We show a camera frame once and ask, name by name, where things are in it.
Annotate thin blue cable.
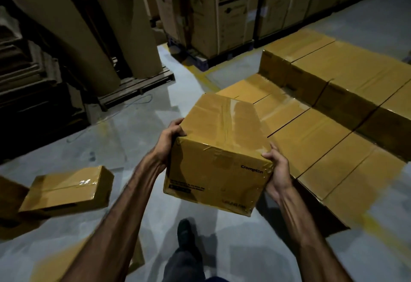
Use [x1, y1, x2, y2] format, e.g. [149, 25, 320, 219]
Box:
[104, 94, 153, 117]

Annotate flattened cardboard sheet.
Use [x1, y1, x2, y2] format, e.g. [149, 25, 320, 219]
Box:
[0, 175, 50, 241]
[38, 236, 146, 282]

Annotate brown taped cardboard box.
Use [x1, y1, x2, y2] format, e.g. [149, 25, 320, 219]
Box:
[163, 92, 274, 217]
[18, 165, 114, 213]

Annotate wooden pallet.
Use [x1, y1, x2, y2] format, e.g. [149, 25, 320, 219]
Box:
[96, 68, 176, 111]

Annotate person's right forearm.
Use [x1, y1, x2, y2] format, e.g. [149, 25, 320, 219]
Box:
[272, 184, 354, 282]

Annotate dark stack of pallets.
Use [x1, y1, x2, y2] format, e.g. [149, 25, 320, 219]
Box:
[0, 5, 92, 162]

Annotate blue plastic pallet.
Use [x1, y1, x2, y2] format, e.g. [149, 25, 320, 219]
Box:
[166, 39, 258, 68]

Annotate person's left hand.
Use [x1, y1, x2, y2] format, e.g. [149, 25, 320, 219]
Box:
[153, 118, 188, 169]

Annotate person's dark trouser leg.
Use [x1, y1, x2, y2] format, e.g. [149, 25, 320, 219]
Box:
[161, 247, 207, 282]

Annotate person's left forearm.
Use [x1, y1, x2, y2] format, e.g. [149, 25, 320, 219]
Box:
[61, 153, 167, 282]

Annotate rows of brown floor cartons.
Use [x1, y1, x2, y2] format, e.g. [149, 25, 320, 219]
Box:
[214, 28, 411, 229]

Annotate person's black shoe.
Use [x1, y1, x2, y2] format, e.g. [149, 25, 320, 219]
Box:
[177, 218, 197, 254]

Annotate tall plain cardboard package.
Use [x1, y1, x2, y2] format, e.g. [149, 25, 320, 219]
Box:
[0, 0, 121, 97]
[92, 0, 163, 79]

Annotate row of tall printed cartons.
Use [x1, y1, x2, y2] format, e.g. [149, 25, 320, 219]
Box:
[151, 0, 411, 60]

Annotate person's right hand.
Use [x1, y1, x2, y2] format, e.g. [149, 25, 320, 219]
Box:
[261, 142, 294, 205]

